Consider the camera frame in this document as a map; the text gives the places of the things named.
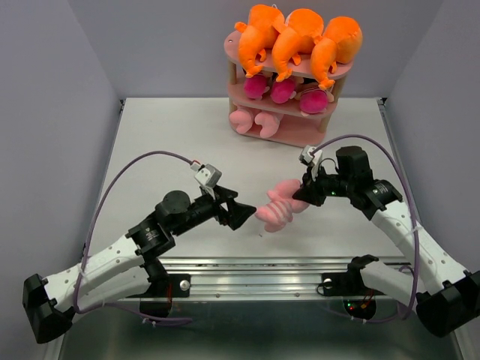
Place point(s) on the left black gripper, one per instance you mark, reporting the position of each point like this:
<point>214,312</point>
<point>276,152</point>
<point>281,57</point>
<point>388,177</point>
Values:
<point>238,212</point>

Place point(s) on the pink striped plush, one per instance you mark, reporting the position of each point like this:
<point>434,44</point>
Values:
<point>269,123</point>
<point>242,119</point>

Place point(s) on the pink three-tier shelf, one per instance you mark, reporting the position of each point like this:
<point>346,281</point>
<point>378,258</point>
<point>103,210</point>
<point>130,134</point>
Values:
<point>295,129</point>

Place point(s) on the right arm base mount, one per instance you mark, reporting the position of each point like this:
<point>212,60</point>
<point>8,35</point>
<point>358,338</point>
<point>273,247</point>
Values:
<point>359,303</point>

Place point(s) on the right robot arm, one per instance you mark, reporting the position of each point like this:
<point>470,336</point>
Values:
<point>444,293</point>

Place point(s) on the pink plush with face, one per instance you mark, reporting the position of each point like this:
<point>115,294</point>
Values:
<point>279,211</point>

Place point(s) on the orange shark plush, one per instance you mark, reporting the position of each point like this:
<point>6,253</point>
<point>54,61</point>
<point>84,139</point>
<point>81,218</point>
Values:
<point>257,35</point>
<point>297,34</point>

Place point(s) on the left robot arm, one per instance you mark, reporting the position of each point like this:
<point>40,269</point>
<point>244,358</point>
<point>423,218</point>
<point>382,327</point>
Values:
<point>129,266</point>

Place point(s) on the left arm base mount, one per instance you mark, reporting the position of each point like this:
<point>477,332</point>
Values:
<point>156,292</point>

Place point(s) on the plain orange plush toy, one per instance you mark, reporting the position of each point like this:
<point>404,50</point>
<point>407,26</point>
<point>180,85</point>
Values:
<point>339,44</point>

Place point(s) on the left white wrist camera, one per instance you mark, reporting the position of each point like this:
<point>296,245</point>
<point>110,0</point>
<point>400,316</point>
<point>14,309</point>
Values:
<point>206,175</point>

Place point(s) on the boy doll pink pants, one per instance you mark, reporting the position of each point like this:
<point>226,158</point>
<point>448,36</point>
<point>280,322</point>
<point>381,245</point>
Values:
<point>256,86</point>
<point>286,90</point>
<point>313,100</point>

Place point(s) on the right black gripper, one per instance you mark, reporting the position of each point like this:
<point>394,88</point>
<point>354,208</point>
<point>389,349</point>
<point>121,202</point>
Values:
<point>309,191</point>

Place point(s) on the aluminium rail frame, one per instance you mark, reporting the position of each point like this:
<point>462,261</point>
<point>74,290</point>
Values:
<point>252,293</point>

